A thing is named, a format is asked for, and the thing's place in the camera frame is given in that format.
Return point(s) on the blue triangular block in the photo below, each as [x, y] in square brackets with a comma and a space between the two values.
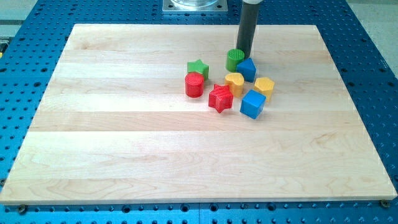
[248, 69]

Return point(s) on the blue perforated metal table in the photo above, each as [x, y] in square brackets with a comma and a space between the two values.
[371, 79]

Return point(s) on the yellow heart block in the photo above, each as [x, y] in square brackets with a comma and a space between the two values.
[235, 82]

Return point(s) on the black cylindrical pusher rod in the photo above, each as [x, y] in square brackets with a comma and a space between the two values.
[247, 26]

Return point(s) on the red star block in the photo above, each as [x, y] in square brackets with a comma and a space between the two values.
[220, 98]

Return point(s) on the light wooden board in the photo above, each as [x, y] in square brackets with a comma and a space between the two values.
[116, 126]

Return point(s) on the green cylinder block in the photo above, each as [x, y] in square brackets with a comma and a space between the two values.
[234, 57]

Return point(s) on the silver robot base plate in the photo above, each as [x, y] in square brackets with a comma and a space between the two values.
[195, 6]

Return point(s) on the green star block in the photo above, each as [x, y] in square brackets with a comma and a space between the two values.
[199, 67]

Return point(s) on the blue cube block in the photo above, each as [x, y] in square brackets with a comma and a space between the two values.
[252, 104]

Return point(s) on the yellow hexagon block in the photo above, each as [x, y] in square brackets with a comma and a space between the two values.
[265, 86]

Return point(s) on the red cylinder block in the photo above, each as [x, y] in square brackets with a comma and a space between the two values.
[194, 84]

